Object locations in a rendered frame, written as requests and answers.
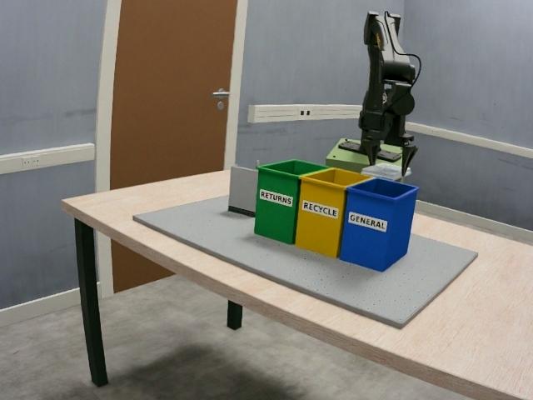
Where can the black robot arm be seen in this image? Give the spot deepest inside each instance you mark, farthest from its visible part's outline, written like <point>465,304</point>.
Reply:
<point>389,66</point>

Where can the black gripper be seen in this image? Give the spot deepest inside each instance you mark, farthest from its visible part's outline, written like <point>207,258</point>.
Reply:
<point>397,141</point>

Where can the yellow open-top bin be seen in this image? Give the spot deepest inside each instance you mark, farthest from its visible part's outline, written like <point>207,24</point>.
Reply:
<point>322,210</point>

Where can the blue bin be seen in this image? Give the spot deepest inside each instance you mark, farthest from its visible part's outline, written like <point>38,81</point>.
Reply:
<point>377,228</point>

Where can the green bin labelled returns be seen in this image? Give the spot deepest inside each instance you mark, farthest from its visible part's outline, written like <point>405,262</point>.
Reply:
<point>278,197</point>

